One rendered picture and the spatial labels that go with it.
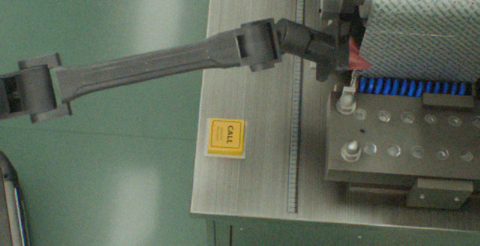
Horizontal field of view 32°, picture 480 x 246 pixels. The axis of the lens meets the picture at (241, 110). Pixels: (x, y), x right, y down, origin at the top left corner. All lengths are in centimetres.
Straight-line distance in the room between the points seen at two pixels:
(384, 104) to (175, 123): 120
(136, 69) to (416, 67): 53
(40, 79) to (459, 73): 77
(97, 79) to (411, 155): 59
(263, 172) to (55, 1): 146
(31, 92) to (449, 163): 76
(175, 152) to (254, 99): 96
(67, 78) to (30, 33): 149
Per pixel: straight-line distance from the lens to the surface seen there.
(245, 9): 185
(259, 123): 173
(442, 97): 164
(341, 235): 177
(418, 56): 158
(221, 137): 169
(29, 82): 145
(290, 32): 149
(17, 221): 242
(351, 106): 159
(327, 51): 153
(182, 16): 289
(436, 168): 160
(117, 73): 144
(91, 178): 267
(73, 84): 145
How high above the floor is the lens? 248
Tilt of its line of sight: 66 degrees down
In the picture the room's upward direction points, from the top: 2 degrees clockwise
